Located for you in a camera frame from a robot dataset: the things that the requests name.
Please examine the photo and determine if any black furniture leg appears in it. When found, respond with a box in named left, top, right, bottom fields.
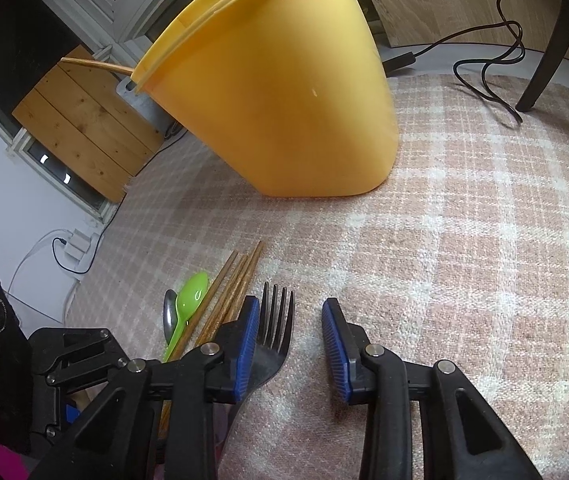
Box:
left=515, top=0, right=569, bottom=113

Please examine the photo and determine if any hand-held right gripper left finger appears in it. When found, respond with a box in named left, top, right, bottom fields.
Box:
left=29, top=295, right=261, bottom=480

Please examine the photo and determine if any metal spoon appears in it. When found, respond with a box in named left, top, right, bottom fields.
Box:
left=162, top=290, right=180, bottom=344

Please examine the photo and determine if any thin black cable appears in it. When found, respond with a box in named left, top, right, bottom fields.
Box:
left=52, top=236, right=91, bottom=276

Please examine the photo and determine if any metal tray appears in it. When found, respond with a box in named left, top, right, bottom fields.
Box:
left=116, top=77, right=186, bottom=134

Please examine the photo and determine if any pine plank board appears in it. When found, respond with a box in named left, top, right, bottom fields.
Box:
left=12, top=45, right=166, bottom=204

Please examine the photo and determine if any yellow plastic utensil holder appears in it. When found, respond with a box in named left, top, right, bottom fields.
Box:
left=130, top=0, right=399, bottom=198

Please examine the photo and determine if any plaid blanket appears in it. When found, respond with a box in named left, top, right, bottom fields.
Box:
left=62, top=72, right=569, bottom=480

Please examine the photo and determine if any white power strip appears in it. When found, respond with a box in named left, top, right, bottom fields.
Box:
left=62, top=227, right=101, bottom=262

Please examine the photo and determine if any wooden chopstick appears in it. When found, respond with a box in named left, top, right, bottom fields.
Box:
left=60, top=57, right=136, bottom=75
left=164, top=250, right=240, bottom=362
left=182, top=254, right=251, bottom=357
left=160, top=241, right=264, bottom=433

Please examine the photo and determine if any green plastic spoon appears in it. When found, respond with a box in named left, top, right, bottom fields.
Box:
left=163, top=271, right=211, bottom=362

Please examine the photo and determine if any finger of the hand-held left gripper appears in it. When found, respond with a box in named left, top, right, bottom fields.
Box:
left=29, top=327, right=128, bottom=387
left=31, top=367, right=111, bottom=442

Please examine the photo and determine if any black power adapter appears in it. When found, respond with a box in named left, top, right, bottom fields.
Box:
left=381, top=52, right=418, bottom=75

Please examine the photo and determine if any white cable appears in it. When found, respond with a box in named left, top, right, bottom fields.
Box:
left=7, top=229, right=66, bottom=297

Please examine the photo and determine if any black plastic fork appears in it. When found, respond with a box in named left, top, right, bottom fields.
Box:
left=224, top=282, right=296, bottom=466

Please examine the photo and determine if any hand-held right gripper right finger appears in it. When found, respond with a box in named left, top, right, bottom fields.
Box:
left=321, top=297, right=545, bottom=480

